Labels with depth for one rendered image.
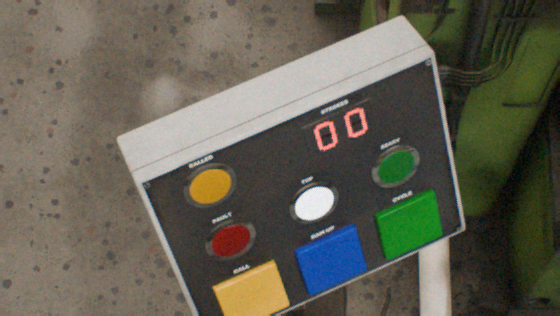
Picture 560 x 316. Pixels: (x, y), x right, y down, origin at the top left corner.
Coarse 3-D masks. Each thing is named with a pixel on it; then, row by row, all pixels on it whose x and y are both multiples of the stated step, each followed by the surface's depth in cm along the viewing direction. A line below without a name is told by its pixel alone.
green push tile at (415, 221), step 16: (432, 192) 138; (400, 208) 137; (416, 208) 138; (432, 208) 139; (384, 224) 138; (400, 224) 139; (416, 224) 140; (432, 224) 141; (384, 240) 139; (400, 240) 140; (416, 240) 141; (432, 240) 142
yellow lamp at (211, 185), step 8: (200, 176) 124; (208, 176) 125; (216, 176) 125; (224, 176) 125; (192, 184) 125; (200, 184) 125; (208, 184) 125; (216, 184) 126; (224, 184) 126; (192, 192) 125; (200, 192) 125; (208, 192) 126; (216, 192) 126; (224, 192) 127; (200, 200) 126; (208, 200) 127; (216, 200) 127
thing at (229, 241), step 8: (224, 232) 130; (232, 232) 130; (240, 232) 131; (248, 232) 131; (216, 240) 130; (224, 240) 131; (232, 240) 131; (240, 240) 132; (248, 240) 132; (216, 248) 131; (224, 248) 131; (232, 248) 132; (240, 248) 132
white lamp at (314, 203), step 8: (312, 192) 131; (320, 192) 132; (328, 192) 132; (304, 200) 132; (312, 200) 132; (320, 200) 132; (328, 200) 133; (296, 208) 132; (304, 208) 132; (312, 208) 133; (320, 208) 133; (328, 208) 134; (304, 216) 133; (312, 216) 133; (320, 216) 134
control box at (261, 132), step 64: (320, 64) 129; (384, 64) 126; (192, 128) 126; (256, 128) 124; (320, 128) 126; (384, 128) 130; (256, 192) 129; (384, 192) 136; (448, 192) 140; (192, 256) 131; (256, 256) 134; (384, 256) 143
